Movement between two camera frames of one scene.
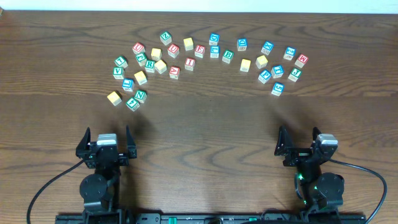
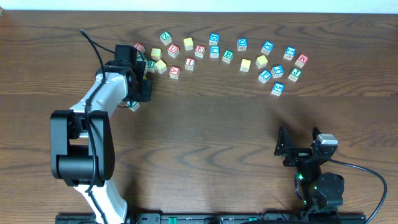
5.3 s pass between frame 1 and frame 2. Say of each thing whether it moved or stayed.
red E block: stayed
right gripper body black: stayed
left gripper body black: moved
